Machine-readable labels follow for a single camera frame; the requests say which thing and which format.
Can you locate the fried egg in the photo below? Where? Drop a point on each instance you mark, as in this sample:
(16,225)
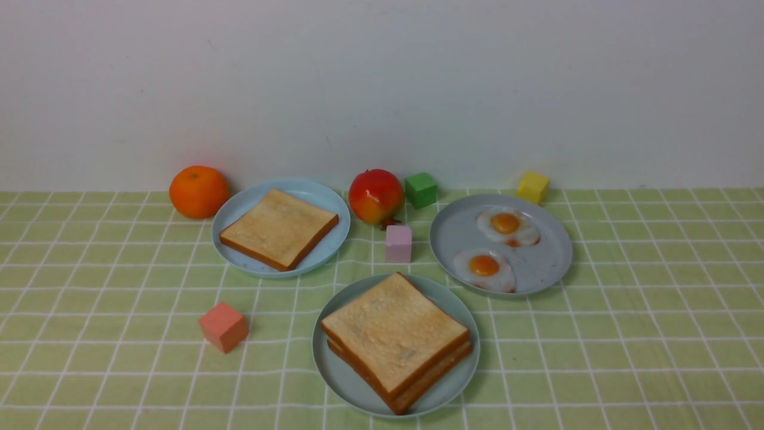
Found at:
(484,269)
(507,226)

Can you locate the orange fruit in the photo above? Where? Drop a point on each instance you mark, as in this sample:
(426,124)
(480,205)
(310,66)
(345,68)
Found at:
(199,192)

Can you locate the grey blue egg plate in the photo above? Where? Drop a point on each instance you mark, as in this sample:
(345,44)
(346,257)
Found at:
(535,268)

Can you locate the front fried egg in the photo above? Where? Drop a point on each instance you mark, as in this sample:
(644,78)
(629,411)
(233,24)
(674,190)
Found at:
(484,269)

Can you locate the pink cube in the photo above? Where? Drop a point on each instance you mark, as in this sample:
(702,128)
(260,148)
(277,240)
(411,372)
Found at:
(398,244)

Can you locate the green cube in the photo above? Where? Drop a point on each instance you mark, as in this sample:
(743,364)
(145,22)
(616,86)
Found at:
(421,190)

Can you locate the yellow cube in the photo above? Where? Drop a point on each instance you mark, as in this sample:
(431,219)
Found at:
(533,187)

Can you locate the toast slice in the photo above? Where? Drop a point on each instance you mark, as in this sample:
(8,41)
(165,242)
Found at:
(280,230)
(394,333)
(403,402)

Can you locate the salmon red cube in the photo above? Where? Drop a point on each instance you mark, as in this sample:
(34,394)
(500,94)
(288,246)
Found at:
(224,327)

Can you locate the light blue front plate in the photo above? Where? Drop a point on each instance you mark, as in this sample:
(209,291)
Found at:
(356,391)

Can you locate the rear fried egg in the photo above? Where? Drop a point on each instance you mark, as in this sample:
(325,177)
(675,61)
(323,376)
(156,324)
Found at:
(507,226)

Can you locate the red yellow apple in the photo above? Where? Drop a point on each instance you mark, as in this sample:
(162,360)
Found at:
(376,196)

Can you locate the light blue bread plate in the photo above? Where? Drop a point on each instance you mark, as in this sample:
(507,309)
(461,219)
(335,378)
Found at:
(309,192)

